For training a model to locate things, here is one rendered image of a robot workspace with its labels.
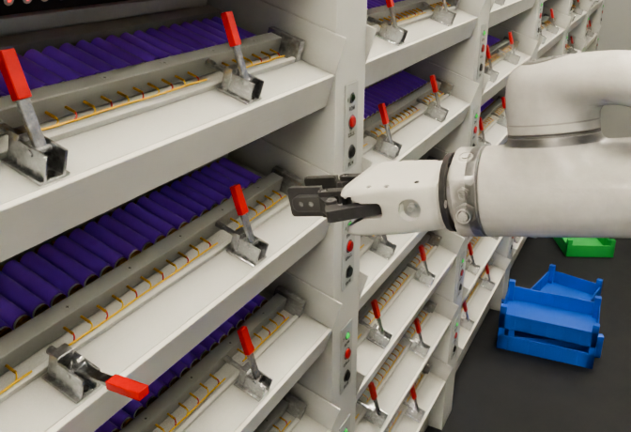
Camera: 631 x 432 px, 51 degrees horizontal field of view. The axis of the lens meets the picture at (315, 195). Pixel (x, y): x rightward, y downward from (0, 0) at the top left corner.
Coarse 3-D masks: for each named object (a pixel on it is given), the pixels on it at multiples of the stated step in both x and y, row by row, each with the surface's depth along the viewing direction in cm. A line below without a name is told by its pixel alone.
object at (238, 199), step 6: (234, 186) 74; (240, 186) 75; (234, 192) 74; (240, 192) 75; (234, 198) 74; (240, 198) 75; (240, 204) 74; (240, 210) 75; (246, 210) 75; (240, 216) 75; (246, 216) 75; (246, 222) 75; (246, 228) 75; (246, 234) 75; (252, 234) 76; (246, 240) 76; (252, 240) 76
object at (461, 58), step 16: (480, 16) 142; (480, 32) 145; (448, 48) 147; (464, 48) 145; (448, 64) 148; (464, 64) 146; (480, 80) 152; (480, 96) 155; (464, 128) 151; (448, 144) 154; (464, 144) 152; (464, 240) 167; (448, 272) 166; (464, 272) 174; (448, 288) 167; (448, 336) 172; (448, 352) 174; (448, 384) 180; (448, 400) 184; (432, 416) 183; (448, 416) 188
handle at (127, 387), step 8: (80, 360) 53; (80, 368) 54; (88, 368) 54; (80, 376) 54; (88, 376) 53; (96, 376) 53; (104, 376) 53; (112, 376) 53; (120, 376) 53; (104, 384) 52; (112, 384) 52; (120, 384) 52; (128, 384) 52; (136, 384) 52; (144, 384) 51; (120, 392) 51; (128, 392) 51; (136, 392) 51; (144, 392) 51
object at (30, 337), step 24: (264, 192) 87; (216, 216) 78; (168, 240) 71; (192, 240) 74; (144, 264) 67; (96, 288) 62; (120, 288) 64; (48, 312) 58; (72, 312) 59; (96, 312) 62; (24, 336) 55; (48, 336) 57; (0, 360) 53
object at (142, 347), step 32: (256, 160) 94; (288, 160) 91; (288, 224) 85; (320, 224) 88; (192, 256) 74; (224, 256) 76; (288, 256) 82; (192, 288) 69; (224, 288) 71; (256, 288) 77; (96, 320) 62; (128, 320) 63; (160, 320) 64; (192, 320) 65; (224, 320) 73; (96, 352) 59; (128, 352) 60; (160, 352) 61; (0, 384) 53; (32, 384) 54; (0, 416) 51; (32, 416) 52; (64, 416) 52; (96, 416) 56
